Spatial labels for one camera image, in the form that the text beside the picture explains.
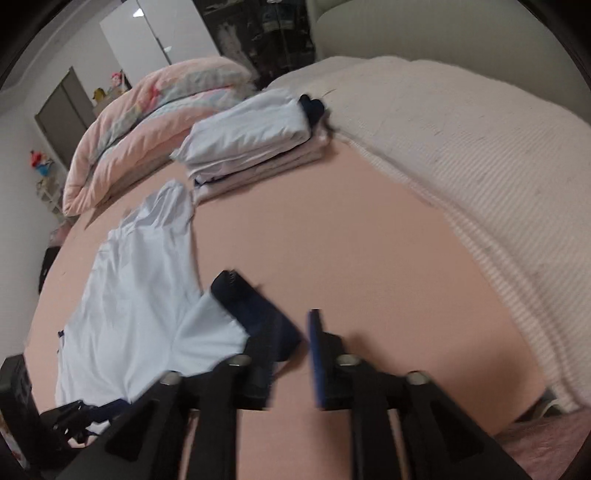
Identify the grey-green padded bench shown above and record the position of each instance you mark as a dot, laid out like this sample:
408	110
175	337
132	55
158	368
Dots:
438	37

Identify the folded pale pink clothes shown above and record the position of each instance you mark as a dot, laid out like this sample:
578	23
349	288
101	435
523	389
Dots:
258	171

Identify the pink fluffy rug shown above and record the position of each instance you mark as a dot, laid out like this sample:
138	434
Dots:
540	445

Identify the dark navy garment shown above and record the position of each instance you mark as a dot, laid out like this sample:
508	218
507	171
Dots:
311	110

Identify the white wardrobe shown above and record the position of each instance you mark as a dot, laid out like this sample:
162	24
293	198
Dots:
138	41

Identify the white toy shelf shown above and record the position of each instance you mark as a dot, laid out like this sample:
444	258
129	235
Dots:
51	194

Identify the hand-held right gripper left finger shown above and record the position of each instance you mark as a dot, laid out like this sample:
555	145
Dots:
258	369

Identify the white knit blanket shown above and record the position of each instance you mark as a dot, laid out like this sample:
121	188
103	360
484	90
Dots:
461	138

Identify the black bag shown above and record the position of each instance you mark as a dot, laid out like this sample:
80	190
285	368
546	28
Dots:
48	270

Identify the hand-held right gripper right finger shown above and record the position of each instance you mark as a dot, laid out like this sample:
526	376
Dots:
316	360

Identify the dark glass cabinet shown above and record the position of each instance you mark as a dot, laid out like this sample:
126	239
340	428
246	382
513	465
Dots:
258	41

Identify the pink floral quilt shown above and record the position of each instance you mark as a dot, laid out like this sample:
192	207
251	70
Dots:
138	124

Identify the light blue shirt navy trim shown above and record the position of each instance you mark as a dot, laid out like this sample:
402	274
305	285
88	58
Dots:
138	286

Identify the bed with pink sheet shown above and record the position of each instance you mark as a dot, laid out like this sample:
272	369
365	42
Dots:
346	230

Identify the folded light blue shirt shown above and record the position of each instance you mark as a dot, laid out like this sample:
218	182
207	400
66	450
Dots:
244	129

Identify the small yellow plush toy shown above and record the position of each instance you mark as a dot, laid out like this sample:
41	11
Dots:
99	94

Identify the red plush doll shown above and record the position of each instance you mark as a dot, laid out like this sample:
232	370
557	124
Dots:
39	161

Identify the grey door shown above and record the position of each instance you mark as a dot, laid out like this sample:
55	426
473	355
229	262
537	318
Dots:
62	115

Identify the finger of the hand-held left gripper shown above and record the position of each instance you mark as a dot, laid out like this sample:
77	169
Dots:
74	417

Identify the colourful plush doll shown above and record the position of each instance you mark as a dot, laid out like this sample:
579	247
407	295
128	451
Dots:
118	81

